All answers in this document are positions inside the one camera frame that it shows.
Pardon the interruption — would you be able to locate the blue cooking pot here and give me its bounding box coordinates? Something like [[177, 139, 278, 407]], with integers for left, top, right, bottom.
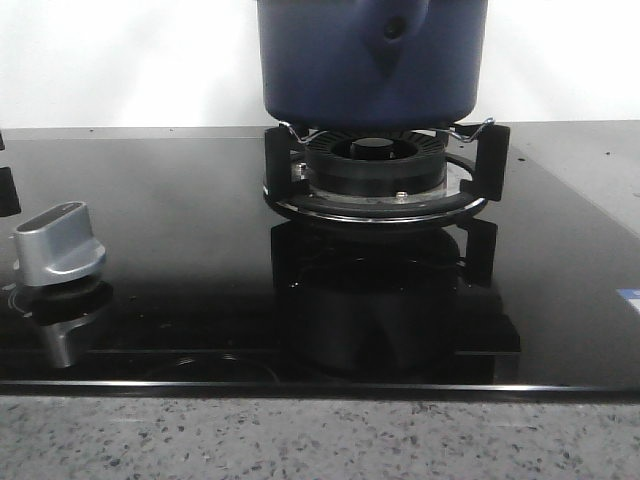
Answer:
[[257, 0, 488, 131]]

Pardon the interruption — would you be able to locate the black pot support grate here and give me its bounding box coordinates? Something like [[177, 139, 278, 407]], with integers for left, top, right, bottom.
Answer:
[[263, 124, 510, 225]]

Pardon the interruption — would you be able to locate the left burner pot support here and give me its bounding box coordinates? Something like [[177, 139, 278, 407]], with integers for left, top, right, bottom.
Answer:
[[0, 122, 23, 218]]

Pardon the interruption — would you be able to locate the black gas burner head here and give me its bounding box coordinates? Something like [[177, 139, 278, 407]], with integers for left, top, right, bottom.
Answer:
[[305, 131, 446, 197]]

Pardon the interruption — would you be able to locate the black glass cooktop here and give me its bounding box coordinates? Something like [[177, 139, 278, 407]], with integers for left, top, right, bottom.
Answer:
[[1, 121, 639, 402]]

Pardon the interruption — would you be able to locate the silver stove control knob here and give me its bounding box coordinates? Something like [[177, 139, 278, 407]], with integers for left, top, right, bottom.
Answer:
[[13, 201, 106, 287]]

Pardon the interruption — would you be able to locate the blue white label sticker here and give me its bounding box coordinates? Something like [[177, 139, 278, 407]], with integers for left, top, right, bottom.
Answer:
[[617, 289, 640, 314]]

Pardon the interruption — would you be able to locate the silver wire pot reducer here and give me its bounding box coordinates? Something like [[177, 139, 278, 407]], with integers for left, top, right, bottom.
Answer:
[[278, 117, 496, 146]]

